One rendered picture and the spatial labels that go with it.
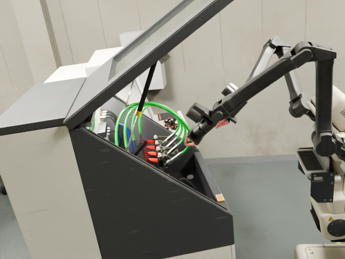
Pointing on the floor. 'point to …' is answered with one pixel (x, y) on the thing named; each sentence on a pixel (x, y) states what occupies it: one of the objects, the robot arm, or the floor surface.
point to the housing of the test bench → (47, 170)
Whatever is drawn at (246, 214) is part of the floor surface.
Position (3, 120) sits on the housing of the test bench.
